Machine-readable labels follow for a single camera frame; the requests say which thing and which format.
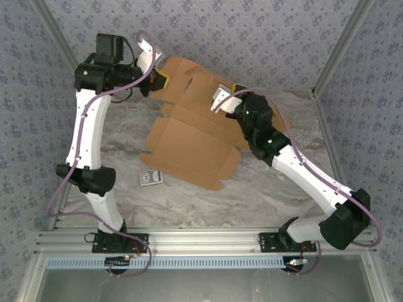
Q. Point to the small black controller board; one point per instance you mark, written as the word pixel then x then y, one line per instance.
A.
pixel 294 265
pixel 116 265

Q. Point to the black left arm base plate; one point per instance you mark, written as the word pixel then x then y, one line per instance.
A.
pixel 138 243

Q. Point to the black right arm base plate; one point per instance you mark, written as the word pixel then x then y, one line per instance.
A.
pixel 269 243

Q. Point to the brown cardboard box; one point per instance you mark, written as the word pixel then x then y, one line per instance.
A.
pixel 189 141

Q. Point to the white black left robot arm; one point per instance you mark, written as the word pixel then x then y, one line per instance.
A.
pixel 89 132

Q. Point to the blue playing card deck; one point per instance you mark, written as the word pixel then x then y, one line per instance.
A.
pixel 151 177

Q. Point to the aluminium rail beam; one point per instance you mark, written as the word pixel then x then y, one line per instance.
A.
pixel 204 240

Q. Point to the aluminium table side rail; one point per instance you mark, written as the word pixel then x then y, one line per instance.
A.
pixel 331 148
pixel 61 201

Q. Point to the aluminium upright frame post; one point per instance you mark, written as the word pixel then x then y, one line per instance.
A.
pixel 343 44
pixel 53 31

